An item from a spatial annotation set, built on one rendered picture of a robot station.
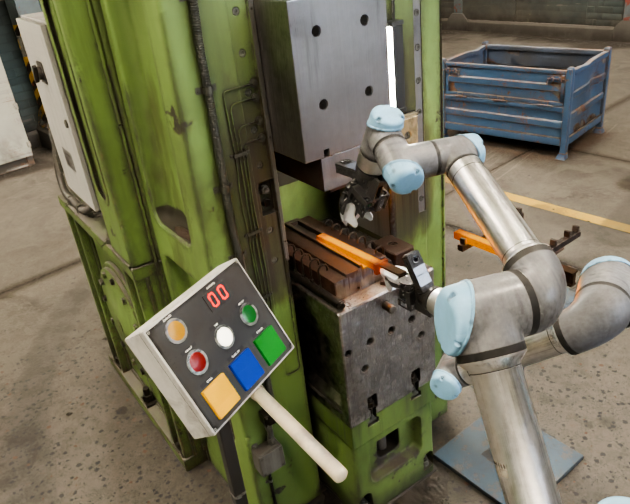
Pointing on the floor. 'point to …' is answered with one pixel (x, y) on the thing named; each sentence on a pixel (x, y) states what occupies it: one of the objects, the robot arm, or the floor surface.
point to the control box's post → (231, 463)
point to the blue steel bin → (527, 92)
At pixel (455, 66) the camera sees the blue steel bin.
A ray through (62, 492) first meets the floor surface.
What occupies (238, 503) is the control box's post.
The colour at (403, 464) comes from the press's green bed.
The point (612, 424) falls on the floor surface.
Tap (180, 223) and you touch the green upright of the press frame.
